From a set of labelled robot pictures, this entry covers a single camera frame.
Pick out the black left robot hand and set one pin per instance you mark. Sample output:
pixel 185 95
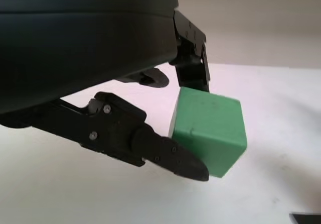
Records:
pixel 75 45

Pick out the green cube block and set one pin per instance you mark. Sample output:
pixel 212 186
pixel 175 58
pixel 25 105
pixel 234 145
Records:
pixel 213 128

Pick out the black tape strip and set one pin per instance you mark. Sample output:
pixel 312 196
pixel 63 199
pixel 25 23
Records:
pixel 306 219

